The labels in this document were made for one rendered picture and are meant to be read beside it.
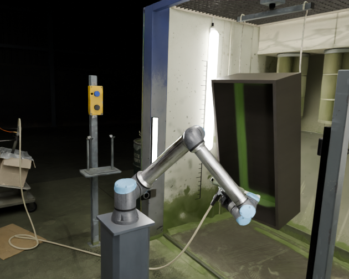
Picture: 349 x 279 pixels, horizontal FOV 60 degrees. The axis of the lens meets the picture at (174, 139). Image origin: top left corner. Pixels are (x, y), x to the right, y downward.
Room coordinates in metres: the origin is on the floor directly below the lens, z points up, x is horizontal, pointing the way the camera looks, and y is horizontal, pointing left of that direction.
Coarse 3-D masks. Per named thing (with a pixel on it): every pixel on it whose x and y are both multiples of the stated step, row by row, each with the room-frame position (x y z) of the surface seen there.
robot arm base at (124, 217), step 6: (114, 210) 1.94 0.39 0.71; (120, 210) 1.90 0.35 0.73; (126, 210) 1.90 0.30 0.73; (132, 210) 1.92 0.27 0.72; (114, 216) 1.91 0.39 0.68; (120, 216) 1.89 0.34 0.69; (126, 216) 1.89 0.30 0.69; (132, 216) 1.91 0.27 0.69; (138, 216) 1.97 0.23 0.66; (114, 222) 1.90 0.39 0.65; (120, 222) 1.88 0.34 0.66; (126, 222) 1.88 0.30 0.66; (132, 222) 1.90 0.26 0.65
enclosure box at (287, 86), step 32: (224, 96) 2.66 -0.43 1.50; (256, 96) 2.64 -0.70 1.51; (288, 96) 2.21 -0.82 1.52; (224, 128) 2.68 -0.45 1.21; (256, 128) 2.69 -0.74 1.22; (288, 128) 2.24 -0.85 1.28; (224, 160) 2.70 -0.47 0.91; (256, 160) 2.74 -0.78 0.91; (288, 160) 2.27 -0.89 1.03; (256, 192) 2.80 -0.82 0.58; (288, 192) 2.31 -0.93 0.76
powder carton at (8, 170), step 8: (0, 152) 3.38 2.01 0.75; (8, 152) 3.65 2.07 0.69; (16, 152) 3.70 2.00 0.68; (24, 152) 3.75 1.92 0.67; (0, 160) 3.39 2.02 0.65; (8, 160) 3.29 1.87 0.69; (16, 160) 3.34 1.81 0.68; (24, 160) 3.40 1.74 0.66; (32, 160) 3.45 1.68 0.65; (0, 168) 3.27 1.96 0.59; (8, 168) 3.31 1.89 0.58; (16, 168) 3.36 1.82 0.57; (24, 168) 3.42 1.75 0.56; (0, 176) 3.26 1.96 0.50; (8, 176) 3.31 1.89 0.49; (16, 176) 3.36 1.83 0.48; (24, 176) 3.41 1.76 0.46; (8, 184) 3.31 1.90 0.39; (16, 184) 3.36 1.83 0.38
